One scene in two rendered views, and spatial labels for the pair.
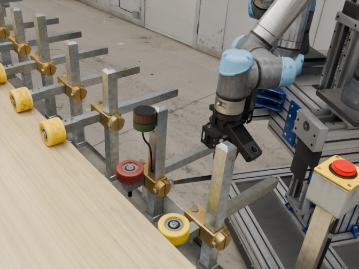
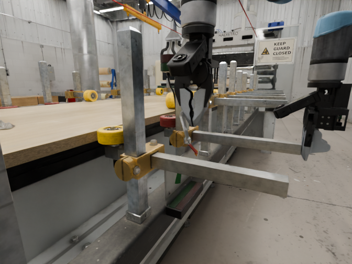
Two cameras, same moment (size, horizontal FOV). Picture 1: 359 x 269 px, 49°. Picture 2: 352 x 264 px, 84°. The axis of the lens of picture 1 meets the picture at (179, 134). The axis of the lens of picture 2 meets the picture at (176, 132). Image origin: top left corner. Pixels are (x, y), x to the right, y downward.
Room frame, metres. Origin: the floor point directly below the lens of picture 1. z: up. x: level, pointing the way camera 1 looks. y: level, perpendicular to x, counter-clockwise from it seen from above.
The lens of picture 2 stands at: (0.68, -0.54, 1.02)
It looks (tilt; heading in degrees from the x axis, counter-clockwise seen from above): 14 degrees down; 70
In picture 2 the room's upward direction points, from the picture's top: straight up
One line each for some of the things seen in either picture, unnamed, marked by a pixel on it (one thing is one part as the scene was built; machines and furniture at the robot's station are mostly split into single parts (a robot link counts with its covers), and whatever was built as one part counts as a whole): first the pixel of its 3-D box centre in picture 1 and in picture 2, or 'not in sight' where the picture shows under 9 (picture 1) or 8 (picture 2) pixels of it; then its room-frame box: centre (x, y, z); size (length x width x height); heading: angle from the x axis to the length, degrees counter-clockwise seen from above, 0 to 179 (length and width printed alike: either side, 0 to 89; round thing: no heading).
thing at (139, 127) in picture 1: (144, 122); (169, 67); (0.89, 0.10, 1.07); 0.06 x 0.06 x 0.02
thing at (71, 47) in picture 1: (76, 102); (221, 107); (1.29, 0.40, 0.89); 0.03 x 0.03 x 0.48; 43
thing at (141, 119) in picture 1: (144, 114); (169, 59); (0.89, 0.10, 1.10); 0.06 x 0.06 x 0.02
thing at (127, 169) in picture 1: (130, 181); (171, 130); (0.90, 0.14, 0.85); 0.08 x 0.08 x 0.11
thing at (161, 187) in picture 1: (150, 178); (184, 135); (0.93, 0.08, 0.85); 0.13 x 0.06 x 0.05; 43
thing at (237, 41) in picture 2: not in sight; (226, 88); (2.68, 2.41, 0.95); 1.65 x 0.70 x 1.90; 133
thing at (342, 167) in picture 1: (343, 169); not in sight; (0.54, -0.28, 1.22); 0.04 x 0.04 x 0.02
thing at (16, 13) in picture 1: (23, 60); (237, 102); (1.66, 0.74, 0.88); 0.03 x 0.03 x 0.48; 43
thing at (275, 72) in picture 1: (267, 70); not in sight; (0.93, -0.21, 1.23); 0.11 x 0.11 x 0.08; 19
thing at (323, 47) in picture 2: not in sight; (333, 40); (1.21, -0.19, 1.12); 0.09 x 0.08 x 0.11; 165
